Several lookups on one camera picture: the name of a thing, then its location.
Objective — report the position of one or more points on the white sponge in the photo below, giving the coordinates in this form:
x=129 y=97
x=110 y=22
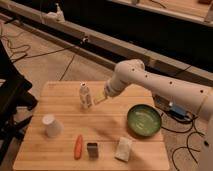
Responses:
x=123 y=149

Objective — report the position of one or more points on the black chair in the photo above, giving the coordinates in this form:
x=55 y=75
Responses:
x=14 y=92

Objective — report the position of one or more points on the orange carrot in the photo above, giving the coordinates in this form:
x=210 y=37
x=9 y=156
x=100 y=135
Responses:
x=78 y=147

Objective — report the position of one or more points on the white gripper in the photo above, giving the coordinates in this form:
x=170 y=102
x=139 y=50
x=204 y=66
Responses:
x=112 y=88

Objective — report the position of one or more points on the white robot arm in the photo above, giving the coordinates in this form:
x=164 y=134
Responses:
x=194 y=98

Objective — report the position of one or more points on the green bowl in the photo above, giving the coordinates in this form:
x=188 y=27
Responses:
x=144 y=120

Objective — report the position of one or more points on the blue and white power box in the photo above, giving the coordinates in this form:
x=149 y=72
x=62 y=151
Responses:
x=169 y=107

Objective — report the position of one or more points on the wooden table board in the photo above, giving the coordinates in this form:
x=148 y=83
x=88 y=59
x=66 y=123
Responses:
x=103 y=124

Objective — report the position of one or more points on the white object on ledge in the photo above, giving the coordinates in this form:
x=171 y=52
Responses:
x=58 y=15

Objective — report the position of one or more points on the small white bottle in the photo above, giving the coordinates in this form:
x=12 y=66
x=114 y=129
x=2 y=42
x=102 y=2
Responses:
x=85 y=96

